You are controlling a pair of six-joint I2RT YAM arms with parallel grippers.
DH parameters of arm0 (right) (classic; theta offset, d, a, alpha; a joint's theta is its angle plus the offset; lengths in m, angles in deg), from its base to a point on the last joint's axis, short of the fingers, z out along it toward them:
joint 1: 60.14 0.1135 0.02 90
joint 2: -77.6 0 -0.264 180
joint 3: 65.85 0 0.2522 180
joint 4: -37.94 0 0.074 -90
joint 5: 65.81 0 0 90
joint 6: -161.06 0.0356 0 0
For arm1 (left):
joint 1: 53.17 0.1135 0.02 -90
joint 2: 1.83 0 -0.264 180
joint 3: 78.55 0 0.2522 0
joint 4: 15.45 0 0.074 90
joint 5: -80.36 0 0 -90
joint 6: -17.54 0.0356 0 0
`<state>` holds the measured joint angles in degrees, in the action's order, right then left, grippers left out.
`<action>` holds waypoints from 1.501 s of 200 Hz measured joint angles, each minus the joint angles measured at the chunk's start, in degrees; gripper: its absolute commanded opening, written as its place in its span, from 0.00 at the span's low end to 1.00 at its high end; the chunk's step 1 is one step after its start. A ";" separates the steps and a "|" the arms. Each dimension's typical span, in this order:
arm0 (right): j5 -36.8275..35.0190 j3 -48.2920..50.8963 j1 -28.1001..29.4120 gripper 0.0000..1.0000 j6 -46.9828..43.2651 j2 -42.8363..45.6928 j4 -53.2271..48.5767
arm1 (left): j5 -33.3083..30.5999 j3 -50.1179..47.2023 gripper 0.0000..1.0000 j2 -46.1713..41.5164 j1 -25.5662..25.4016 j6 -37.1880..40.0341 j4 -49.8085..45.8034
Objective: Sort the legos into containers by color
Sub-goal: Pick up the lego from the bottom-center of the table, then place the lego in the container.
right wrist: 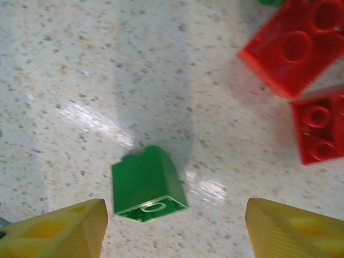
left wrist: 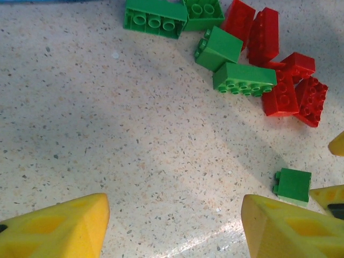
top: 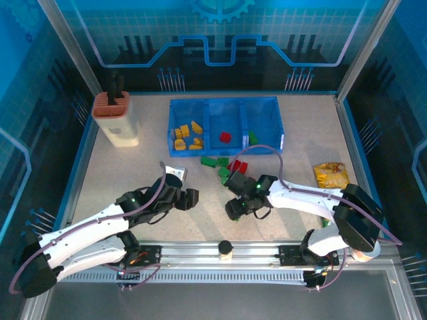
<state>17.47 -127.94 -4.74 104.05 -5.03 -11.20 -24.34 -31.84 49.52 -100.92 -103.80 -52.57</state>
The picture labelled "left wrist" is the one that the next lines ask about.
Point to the yellow lego brick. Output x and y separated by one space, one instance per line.
338 144
322 194

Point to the red lego brick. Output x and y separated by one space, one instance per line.
311 102
263 36
239 18
280 99
301 64

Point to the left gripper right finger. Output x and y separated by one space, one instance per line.
290 233

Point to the green lego brick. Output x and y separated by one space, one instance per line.
220 48
294 186
154 16
204 13
244 76

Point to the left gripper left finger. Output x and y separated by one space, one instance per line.
53 231

